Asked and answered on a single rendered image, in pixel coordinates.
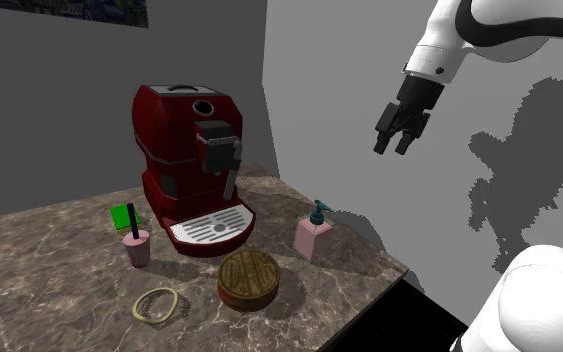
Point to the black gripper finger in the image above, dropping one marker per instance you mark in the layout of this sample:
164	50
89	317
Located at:
386	128
406	140

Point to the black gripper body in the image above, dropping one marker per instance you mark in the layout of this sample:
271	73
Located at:
418	95

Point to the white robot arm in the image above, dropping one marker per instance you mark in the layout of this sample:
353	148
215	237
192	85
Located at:
539	302

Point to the pink soap dispenser bottle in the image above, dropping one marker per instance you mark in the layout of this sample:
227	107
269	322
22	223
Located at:
313	238

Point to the red coffee machine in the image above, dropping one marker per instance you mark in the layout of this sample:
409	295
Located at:
187	166

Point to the round brown tin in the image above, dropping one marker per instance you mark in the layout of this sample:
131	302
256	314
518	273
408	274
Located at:
248	279

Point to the pink cup with dark straw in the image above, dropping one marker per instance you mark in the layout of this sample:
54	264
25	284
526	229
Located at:
138	250

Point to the green and yellow sponge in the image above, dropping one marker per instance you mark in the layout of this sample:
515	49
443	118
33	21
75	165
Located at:
121	217

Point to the yellow rubber band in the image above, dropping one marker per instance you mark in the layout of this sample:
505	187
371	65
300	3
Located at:
139	308

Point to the dark wall picture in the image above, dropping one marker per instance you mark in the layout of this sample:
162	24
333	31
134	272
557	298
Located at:
91	10

